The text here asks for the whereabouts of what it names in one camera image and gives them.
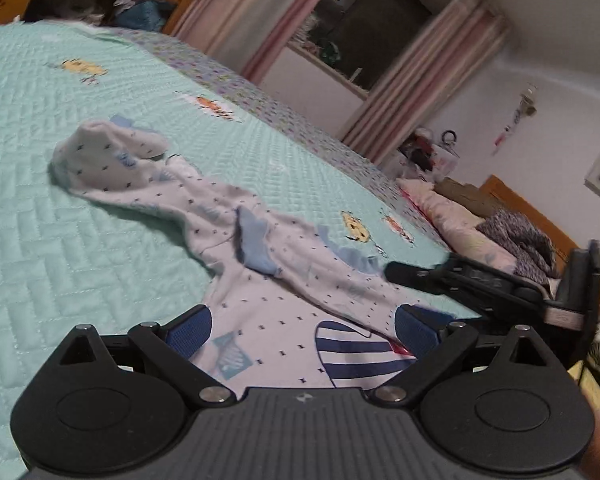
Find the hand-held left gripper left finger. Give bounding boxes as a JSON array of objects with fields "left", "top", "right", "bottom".
[{"left": 59, "top": 305, "right": 238, "bottom": 407}]

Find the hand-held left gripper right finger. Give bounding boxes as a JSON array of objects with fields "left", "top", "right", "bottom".
[{"left": 368, "top": 304, "right": 551, "bottom": 407}]

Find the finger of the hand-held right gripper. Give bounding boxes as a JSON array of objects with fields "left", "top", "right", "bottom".
[{"left": 384, "top": 254, "right": 545, "bottom": 311}]

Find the white printed baby romper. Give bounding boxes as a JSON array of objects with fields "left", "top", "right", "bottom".
[{"left": 46, "top": 114, "right": 477, "bottom": 392}]

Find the floral pink pillow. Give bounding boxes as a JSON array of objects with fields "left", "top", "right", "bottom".
[{"left": 396, "top": 176, "right": 522, "bottom": 277}]

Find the wooden headboard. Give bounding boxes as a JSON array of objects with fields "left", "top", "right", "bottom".
[{"left": 479, "top": 174, "right": 600, "bottom": 322}]

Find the dark patterned garment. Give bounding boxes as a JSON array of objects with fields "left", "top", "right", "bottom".
[{"left": 476, "top": 209, "right": 562, "bottom": 287}]

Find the olive green cloth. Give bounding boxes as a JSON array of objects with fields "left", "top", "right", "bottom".
[{"left": 431, "top": 176, "right": 502, "bottom": 219}]

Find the cluttered storage rack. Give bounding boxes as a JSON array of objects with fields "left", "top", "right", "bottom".
[{"left": 396, "top": 126, "right": 462, "bottom": 184}]

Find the bee print quilted bedspread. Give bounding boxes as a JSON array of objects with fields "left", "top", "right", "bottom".
[{"left": 0, "top": 24, "right": 487, "bottom": 472}]

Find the pink striped curtain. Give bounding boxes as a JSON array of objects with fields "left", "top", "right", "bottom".
[
  {"left": 339, "top": 0, "right": 512, "bottom": 164},
  {"left": 171, "top": 0, "right": 354, "bottom": 87}
]

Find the purple floral bed sheet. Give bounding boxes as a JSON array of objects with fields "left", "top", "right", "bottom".
[{"left": 109, "top": 26, "right": 452, "bottom": 252}]

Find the window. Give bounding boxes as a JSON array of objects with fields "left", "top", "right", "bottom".
[{"left": 286, "top": 0, "right": 457, "bottom": 102}]

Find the blue cloth pile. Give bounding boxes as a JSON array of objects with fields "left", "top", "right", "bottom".
[{"left": 111, "top": 0, "right": 177, "bottom": 34}]

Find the hanging wall ornament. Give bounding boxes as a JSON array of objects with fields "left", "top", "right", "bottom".
[{"left": 491, "top": 84, "right": 539, "bottom": 157}]

